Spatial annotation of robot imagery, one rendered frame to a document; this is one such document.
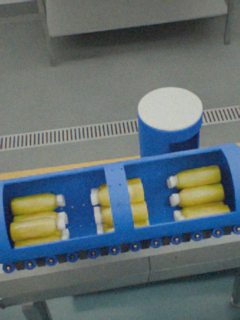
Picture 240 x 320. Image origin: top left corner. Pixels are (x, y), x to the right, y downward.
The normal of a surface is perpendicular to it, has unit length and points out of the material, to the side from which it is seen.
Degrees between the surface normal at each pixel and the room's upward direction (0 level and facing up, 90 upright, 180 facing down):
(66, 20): 0
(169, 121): 0
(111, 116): 0
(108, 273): 71
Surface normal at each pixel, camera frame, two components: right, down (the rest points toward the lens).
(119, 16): -0.07, -0.67
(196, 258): 0.11, 0.46
